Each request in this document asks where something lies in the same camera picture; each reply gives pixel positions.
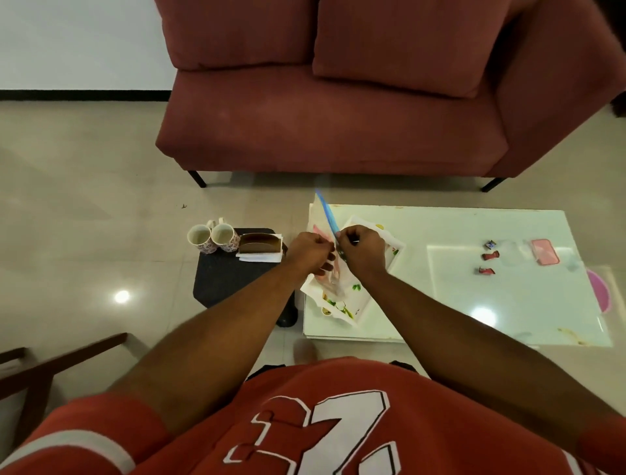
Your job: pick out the blue wrapped candy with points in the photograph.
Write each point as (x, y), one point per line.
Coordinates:
(490, 244)

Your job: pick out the pink phone case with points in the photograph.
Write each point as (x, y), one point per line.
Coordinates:
(545, 252)

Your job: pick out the red jersey shirt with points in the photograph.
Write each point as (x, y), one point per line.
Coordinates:
(342, 425)

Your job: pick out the person's right forearm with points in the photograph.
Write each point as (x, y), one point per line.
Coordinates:
(469, 352)

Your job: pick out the white paper napkins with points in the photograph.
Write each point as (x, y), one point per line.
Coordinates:
(259, 257)

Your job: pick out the maroon fabric sofa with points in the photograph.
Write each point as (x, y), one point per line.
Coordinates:
(332, 122)

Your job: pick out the white floral mug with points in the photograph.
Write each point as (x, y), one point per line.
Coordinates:
(200, 237)
(225, 236)

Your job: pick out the red wrapped candy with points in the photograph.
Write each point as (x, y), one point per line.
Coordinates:
(485, 271)
(490, 255)

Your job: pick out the person's right fingers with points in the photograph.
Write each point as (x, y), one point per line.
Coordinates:
(343, 243)

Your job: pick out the brown napkin holder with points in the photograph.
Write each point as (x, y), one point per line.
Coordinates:
(259, 243)

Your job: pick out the person's left fingers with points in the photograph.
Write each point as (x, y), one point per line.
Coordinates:
(327, 255)

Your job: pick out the clear zip bag blue seal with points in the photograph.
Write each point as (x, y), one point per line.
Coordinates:
(328, 218)

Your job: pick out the person's right hand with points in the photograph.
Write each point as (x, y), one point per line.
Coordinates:
(367, 254)

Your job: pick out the pink plate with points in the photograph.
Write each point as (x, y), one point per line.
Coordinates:
(600, 291)

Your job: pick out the person's left forearm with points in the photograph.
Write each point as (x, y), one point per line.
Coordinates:
(215, 347)

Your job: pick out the maroon sofa back cushion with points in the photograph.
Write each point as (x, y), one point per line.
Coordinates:
(411, 41)
(234, 32)

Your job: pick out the black small stool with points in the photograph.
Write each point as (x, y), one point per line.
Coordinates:
(225, 281)

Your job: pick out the person's left hand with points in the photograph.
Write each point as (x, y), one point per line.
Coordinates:
(308, 252)

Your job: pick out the dark wooden chair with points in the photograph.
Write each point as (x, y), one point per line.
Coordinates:
(39, 377)

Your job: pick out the white floral tray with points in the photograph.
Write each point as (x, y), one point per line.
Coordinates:
(359, 296)

